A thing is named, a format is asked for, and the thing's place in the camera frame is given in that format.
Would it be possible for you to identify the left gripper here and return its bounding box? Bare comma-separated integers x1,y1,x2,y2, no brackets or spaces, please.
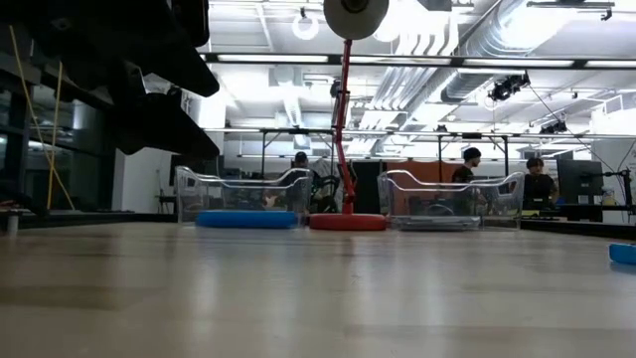
0,0,223,160

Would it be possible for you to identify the blue printed disc case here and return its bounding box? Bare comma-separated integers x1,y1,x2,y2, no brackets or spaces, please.
195,209,300,222
608,242,636,266

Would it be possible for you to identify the black CD jewel case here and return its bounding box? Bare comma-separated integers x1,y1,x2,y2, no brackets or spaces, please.
393,214,483,225
393,222,483,233

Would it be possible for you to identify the black monitor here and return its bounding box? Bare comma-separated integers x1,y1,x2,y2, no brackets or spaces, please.
556,158,605,206
171,157,223,176

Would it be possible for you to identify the overhead light bar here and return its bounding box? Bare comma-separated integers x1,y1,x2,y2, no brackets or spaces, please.
198,51,636,71

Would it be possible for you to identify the clear plastic bin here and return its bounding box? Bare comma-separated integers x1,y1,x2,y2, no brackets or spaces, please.
377,169,526,233
174,165,314,230

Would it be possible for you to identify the person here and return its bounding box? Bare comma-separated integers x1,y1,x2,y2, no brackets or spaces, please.
289,150,324,213
522,156,560,211
450,145,486,215

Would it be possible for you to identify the red desk lamp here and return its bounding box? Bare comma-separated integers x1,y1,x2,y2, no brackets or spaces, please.
308,0,391,233

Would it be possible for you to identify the orange partition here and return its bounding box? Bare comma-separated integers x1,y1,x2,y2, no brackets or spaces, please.
392,159,466,215

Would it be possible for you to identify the black ceiling-mounted device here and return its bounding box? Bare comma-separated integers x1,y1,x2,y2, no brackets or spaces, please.
488,72,532,103

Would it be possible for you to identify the yellow extension cord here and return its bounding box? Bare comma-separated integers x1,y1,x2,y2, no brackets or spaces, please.
7,24,76,213
46,62,65,213

